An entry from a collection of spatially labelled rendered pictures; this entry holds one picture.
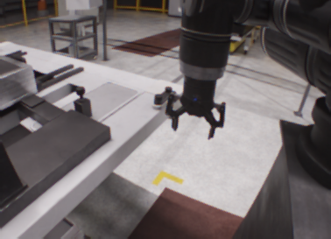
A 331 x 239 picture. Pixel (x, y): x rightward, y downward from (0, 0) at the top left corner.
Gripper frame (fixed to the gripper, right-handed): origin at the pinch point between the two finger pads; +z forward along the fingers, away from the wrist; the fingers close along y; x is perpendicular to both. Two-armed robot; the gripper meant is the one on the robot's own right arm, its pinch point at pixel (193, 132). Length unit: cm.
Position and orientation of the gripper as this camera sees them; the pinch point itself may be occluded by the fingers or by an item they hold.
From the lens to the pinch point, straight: 57.6
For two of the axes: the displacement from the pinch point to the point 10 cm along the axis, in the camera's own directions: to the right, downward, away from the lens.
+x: 3.4, -4.6, 8.2
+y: 9.4, 2.2, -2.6
